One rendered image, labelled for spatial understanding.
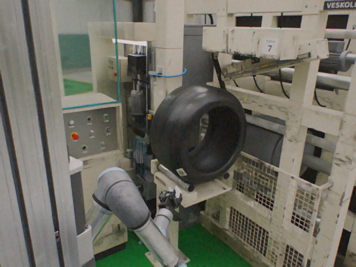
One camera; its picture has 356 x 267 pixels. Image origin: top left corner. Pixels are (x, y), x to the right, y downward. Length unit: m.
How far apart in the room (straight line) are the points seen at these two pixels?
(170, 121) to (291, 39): 0.72
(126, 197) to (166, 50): 1.08
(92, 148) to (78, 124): 0.21
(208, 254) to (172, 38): 1.74
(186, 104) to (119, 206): 0.74
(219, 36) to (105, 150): 1.12
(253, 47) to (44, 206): 1.40
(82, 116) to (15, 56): 1.70
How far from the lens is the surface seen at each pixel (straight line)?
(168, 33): 1.86
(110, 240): 2.59
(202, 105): 1.57
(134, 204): 1.02
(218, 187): 1.98
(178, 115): 1.55
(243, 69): 1.92
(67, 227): 0.54
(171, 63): 1.89
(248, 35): 1.71
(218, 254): 2.71
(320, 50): 1.67
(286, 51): 1.61
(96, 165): 2.21
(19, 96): 0.43
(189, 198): 1.78
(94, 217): 1.15
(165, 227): 1.31
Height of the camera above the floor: 1.79
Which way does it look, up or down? 20 degrees down
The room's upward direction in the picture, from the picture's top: 1 degrees clockwise
